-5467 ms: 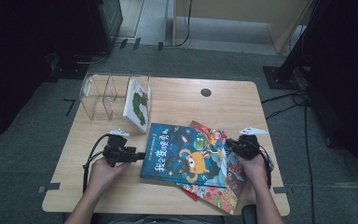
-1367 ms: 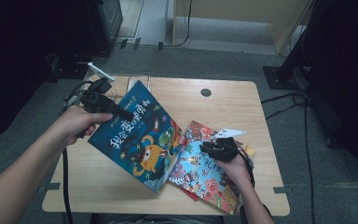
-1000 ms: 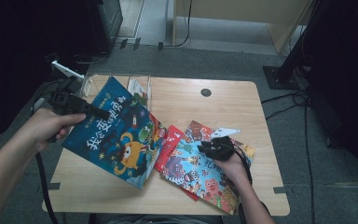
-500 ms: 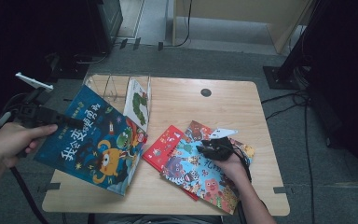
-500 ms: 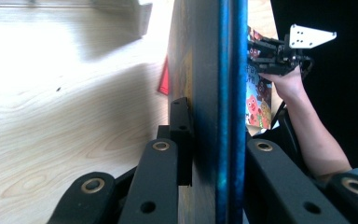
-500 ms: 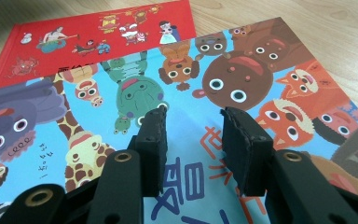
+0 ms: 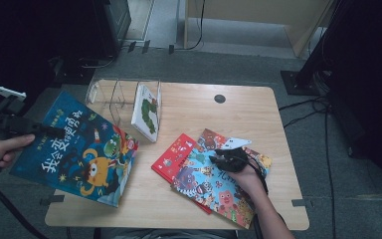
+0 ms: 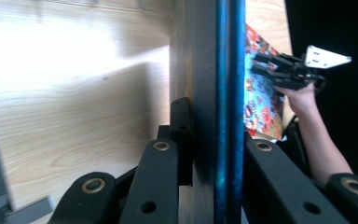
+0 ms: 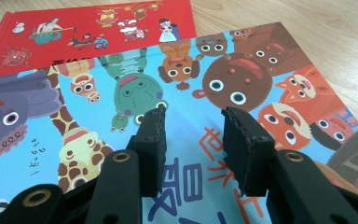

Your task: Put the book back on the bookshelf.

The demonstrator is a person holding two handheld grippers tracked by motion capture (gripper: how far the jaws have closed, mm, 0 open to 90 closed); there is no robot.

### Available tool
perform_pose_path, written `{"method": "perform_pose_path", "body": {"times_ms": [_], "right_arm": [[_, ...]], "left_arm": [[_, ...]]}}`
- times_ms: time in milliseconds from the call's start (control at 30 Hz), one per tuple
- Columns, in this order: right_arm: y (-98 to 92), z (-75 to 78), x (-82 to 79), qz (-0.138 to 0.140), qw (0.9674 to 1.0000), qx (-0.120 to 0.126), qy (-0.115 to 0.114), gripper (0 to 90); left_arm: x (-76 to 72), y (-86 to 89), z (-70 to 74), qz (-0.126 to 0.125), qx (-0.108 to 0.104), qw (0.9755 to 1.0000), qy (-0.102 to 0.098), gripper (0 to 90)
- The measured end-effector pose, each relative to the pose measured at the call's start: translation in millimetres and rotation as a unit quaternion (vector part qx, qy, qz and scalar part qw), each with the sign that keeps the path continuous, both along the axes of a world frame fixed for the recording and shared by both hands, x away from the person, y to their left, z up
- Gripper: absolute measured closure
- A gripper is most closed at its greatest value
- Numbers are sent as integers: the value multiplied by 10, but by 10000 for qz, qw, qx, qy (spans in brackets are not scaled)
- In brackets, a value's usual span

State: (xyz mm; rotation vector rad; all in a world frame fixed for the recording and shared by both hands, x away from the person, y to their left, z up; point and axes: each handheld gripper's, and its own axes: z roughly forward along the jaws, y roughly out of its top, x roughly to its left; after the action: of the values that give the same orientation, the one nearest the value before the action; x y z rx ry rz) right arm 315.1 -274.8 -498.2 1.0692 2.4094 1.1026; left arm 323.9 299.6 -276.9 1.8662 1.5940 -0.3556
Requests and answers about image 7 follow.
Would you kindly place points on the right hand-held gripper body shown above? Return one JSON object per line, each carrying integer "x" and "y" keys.
{"x": 233, "y": 157}

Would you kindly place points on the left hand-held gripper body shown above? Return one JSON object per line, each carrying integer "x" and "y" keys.
{"x": 3, "y": 119}

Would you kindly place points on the light blue animals picture book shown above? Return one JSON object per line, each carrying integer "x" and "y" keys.
{"x": 209, "y": 192}

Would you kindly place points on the dark blue monster picture book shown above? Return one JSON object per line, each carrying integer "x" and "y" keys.
{"x": 79, "y": 156}

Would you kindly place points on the red picture book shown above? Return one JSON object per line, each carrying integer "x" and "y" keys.
{"x": 172, "y": 159}

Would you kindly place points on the clear acrylic book rack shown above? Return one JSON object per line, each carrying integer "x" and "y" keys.
{"x": 112, "y": 99}

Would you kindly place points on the white caterpillar picture book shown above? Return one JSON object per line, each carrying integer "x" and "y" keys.
{"x": 147, "y": 113}

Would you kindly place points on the person's right hand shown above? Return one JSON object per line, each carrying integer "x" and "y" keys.
{"x": 248, "y": 181}

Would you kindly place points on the black floor stand foot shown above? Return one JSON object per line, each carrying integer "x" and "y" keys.
{"x": 69, "y": 71}

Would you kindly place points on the person's grey clothing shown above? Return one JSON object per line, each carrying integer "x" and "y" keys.
{"x": 165, "y": 234}

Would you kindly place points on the dark cabinet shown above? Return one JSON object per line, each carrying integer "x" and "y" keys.
{"x": 112, "y": 23}

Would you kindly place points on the beige wooden furniture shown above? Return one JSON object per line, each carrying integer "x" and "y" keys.
{"x": 255, "y": 13}

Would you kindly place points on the black stand base plate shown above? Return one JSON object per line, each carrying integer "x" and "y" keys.
{"x": 298, "y": 83}

